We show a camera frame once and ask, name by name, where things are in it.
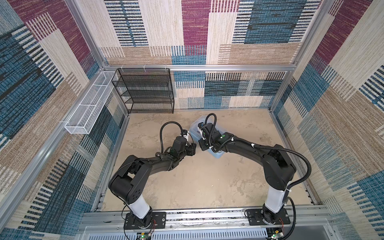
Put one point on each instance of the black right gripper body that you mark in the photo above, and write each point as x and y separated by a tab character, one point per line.
206	144

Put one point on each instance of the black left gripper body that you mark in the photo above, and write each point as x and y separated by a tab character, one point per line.
189	150

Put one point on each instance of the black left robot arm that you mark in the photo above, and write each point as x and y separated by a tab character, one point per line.
129	181

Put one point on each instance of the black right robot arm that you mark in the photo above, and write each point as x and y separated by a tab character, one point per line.
279	169

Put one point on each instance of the black mesh shelf rack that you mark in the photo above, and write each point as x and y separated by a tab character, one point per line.
145	90

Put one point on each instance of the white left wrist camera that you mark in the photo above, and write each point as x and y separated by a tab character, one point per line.
181	142

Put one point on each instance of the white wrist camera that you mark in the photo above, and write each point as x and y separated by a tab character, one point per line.
205	129
181	142

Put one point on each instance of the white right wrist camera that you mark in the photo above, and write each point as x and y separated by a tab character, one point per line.
205	129

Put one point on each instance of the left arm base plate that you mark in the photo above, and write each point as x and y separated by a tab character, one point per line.
153	220

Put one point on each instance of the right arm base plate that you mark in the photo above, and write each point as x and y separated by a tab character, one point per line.
263	217

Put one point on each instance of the white wire mesh basket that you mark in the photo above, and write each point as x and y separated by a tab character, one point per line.
87	112

